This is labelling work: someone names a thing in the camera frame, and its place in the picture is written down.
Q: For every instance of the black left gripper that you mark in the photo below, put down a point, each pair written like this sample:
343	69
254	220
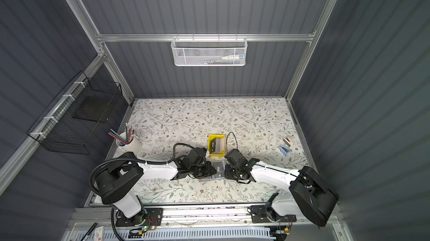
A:
209	167

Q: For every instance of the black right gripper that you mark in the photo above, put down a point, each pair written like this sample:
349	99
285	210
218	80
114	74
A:
227	174

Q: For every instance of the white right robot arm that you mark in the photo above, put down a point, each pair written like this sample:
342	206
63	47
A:
305	192

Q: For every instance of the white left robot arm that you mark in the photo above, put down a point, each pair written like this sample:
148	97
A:
114	179

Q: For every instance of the yellow plastic tray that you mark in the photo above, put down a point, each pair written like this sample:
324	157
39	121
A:
211	145

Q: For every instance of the blue small clip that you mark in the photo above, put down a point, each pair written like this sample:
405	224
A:
285	150

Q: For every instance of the pink white small clip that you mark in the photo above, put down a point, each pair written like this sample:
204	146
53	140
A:
288	141

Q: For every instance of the white pen cup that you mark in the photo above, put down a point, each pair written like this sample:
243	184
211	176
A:
133	146

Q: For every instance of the coloured pens in cup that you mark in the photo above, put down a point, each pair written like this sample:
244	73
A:
124	138

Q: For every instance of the white tube in basket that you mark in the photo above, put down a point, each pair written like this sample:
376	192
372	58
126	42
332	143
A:
234	57

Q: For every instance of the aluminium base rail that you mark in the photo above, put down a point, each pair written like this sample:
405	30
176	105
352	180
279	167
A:
174	215

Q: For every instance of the white slotted cable duct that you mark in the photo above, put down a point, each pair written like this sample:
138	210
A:
234	233

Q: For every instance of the white wire mesh basket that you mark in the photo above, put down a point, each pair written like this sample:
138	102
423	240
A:
193	53

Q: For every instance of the black wire basket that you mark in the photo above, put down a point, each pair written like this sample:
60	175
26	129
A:
78	123

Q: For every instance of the aluminium frame post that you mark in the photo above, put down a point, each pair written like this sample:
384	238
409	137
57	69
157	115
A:
86	22

